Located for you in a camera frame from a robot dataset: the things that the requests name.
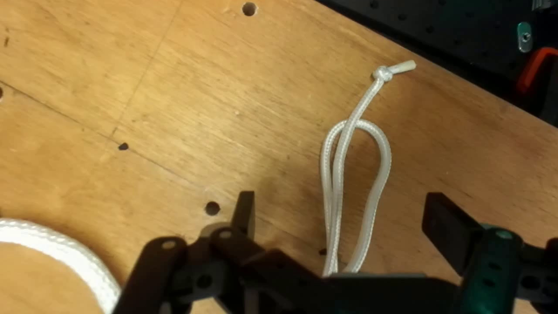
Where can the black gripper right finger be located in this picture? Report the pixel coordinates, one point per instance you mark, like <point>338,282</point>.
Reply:
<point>453,232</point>

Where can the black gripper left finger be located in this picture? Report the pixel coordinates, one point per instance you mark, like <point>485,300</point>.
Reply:
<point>244,214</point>

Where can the small grey metal bracket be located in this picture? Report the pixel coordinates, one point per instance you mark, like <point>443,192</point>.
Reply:
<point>525,35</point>

